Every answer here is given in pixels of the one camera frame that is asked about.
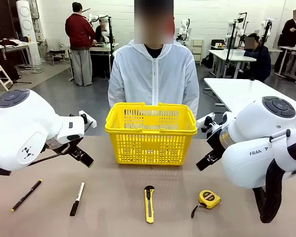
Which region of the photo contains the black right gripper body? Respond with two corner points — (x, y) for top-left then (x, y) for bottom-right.
(206, 128), (228, 159)

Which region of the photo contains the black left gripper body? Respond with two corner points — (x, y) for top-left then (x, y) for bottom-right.
(45, 138), (84, 156)

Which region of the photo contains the yellow tape measure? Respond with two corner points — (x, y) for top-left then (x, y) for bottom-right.
(190, 190), (222, 219)

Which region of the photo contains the black pen with yellow ends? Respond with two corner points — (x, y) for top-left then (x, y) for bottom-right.
(10, 179), (43, 212)

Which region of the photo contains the person's left forearm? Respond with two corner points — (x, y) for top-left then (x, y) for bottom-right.
(182, 90), (200, 119)

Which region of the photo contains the person's right forearm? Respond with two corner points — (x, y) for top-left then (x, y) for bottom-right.
(108, 87), (125, 109)

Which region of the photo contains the yellow plastic shopping basket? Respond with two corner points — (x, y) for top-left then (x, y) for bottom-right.
(104, 102), (198, 166)

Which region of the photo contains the person in white hooded jacket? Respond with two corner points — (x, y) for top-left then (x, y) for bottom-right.
(108, 0), (200, 119)

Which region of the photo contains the seated person in dark jacket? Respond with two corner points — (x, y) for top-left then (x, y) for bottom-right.
(243, 33), (272, 83)

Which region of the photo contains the person in red jacket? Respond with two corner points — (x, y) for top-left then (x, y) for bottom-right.
(65, 1), (97, 87)

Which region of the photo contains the standing person in black clothes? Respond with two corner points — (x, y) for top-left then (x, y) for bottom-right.
(273, 9), (296, 75)

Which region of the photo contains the white marker with black cap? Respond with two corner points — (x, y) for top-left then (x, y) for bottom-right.
(69, 182), (85, 217)

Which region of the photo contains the yellow black utility knife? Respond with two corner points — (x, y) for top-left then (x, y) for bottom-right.
(144, 185), (155, 224)

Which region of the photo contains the black backpack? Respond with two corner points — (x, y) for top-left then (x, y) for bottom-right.
(201, 54), (215, 70)

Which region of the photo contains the long white background table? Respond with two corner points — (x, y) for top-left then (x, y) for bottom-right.
(208, 48), (258, 79)

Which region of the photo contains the wooden folding step stool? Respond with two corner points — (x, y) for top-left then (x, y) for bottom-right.
(0, 58), (14, 99)

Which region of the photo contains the white drawer cabinet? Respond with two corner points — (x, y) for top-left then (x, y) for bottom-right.
(191, 39), (205, 63)

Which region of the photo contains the worktable with green light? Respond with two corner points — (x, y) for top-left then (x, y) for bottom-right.
(88, 42), (120, 79)

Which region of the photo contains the grey table with clothes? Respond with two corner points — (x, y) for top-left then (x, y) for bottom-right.
(0, 38), (39, 71)

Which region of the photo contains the white tower air conditioner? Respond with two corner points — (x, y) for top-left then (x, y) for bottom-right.
(16, 0), (42, 66)

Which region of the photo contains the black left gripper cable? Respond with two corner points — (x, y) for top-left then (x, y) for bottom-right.
(27, 143), (72, 166)

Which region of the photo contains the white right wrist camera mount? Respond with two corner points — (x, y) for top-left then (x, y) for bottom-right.
(195, 112), (224, 135)

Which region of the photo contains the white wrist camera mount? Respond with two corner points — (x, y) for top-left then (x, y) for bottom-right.
(195, 112), (224, 135)
(78, 110), (98, 128)

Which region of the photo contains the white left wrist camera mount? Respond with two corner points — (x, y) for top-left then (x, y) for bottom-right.
(78, 110), (98, 128)

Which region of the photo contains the black braided cable sleeve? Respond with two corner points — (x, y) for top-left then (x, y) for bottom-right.
(251, 142), (296, 224)

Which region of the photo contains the metal frame chair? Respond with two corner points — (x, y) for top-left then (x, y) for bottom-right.
(45, 39), (72, 66)

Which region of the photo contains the black camera stand pole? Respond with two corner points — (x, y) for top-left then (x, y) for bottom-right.
(250, 21), (272, 81)
(225, 21), (238, 75)
(108, 16), (115, 65)

